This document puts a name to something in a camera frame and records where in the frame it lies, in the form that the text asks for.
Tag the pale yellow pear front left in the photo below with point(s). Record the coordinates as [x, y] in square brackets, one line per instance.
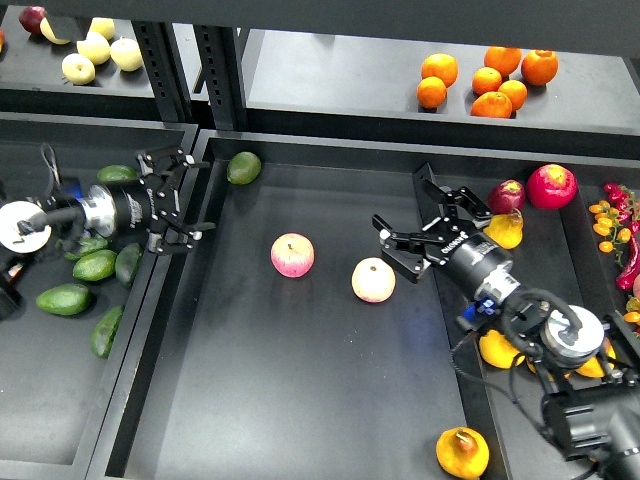
[78, 69]

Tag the pale yellow pear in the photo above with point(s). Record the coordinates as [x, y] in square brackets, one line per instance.
[103, 26]
[78, 69]
[126, 54]
[94, 47]

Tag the orange centre small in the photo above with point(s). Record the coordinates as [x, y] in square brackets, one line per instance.
[485, 80]

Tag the black tray divider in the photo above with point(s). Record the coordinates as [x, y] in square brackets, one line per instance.
[475, 397]

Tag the orange top centre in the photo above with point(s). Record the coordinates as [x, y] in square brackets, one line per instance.
[505, 60]

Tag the orange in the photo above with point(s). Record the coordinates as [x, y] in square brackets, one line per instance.
[505, 60]
[492, 105]
[442, 66]
[539, 67]
[431, 92]

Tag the pale yellow pear partly hidden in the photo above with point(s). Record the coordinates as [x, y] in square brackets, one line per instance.
[49, 34]

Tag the red cherry tomato bunch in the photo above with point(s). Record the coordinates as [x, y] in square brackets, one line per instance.
[623, 206]

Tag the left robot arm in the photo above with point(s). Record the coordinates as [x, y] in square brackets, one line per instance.
[29, 226]

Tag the orange small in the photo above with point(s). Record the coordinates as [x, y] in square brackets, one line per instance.
[485, 80]
[516, 91]

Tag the orange cherry tomato bunch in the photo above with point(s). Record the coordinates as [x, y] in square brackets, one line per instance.
[612, 225]

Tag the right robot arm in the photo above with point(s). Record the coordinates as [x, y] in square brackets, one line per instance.
[590, 401]

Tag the orange right small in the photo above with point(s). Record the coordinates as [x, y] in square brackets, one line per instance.
[516, 91]

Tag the orange top right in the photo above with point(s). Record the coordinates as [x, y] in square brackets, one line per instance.
[539, 67]

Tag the red chili pepper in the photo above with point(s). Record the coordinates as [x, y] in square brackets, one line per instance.
[626, 278]

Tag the orange bottom front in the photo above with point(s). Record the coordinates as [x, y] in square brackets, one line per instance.
[492, 105]

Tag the black centre tray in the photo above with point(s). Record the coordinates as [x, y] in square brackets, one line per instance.
[247, 374]

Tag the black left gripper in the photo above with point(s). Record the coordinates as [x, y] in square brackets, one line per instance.
[150, 203]

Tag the orange lower left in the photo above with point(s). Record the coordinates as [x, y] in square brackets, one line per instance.
[431, 92]

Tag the pale yellow pear right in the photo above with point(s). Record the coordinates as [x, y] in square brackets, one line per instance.
[126, 54]

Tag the pale pink apple right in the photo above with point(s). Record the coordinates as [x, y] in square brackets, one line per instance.
[373, 280]

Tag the orange top left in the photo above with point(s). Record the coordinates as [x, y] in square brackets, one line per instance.
[442, 66]

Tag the pink apple left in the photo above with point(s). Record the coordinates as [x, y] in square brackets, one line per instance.
[292, 255]

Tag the green avocado lower cluster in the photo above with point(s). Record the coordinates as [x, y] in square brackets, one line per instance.
[65, 300]

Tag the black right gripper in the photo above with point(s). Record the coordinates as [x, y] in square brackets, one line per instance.
[451, 240]

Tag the dark avocado beside cluster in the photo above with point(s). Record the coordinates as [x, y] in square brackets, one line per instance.
[127, 263]

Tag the green avocado at tray corner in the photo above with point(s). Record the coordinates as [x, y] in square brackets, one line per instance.
[243, 168]

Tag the dark red apple right tray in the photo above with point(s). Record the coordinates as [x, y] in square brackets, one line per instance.
[506, 197]

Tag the black shelf upright posts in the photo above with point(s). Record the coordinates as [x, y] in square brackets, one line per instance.
[195, 72]

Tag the pale yellow pear back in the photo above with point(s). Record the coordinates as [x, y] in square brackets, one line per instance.
[103, 26]

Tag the pale yellow pear middle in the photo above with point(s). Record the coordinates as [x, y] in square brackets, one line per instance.
[94, 47]

